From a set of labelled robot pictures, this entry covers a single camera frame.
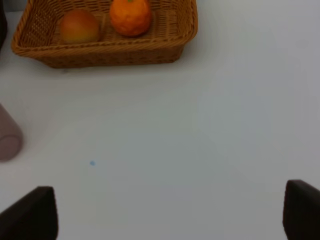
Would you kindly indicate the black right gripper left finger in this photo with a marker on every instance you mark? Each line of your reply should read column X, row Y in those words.
column 32, row 217

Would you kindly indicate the orange tangerine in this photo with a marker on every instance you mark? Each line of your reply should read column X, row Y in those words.
column 130, row 18

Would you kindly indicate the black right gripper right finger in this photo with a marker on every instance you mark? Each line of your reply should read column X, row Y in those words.
column 301, row 211

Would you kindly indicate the dark brown wicker basket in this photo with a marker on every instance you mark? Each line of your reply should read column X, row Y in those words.
column 3, row 25

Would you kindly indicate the translucent purple plastic cup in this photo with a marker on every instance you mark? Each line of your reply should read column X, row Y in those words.
column 11, row 136

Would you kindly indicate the light orange wicker basket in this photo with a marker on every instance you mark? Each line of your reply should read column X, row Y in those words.
column 37, row 36

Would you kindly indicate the red yellow peach fruit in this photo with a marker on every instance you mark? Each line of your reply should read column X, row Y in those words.
column 79, row 26

